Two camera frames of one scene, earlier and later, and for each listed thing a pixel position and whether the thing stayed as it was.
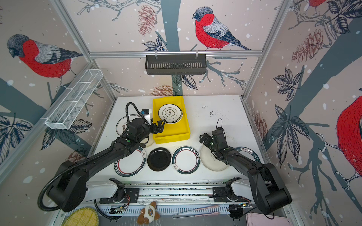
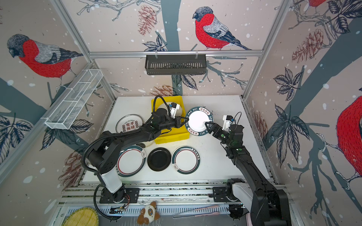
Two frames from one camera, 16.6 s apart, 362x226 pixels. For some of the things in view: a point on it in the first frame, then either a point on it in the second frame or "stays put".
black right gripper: [206, 141] -> [215, 127]
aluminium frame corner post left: [68, 20] stays put
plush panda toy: [148, 214] stays put
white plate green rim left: [131, 165] stays put
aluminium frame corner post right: [283, 7] stays put
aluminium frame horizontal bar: [248, 53] stays put
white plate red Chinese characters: [123, 123] stays put
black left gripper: [160, 128] -> [177, 121]
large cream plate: [209, 161] -> [178, 112]
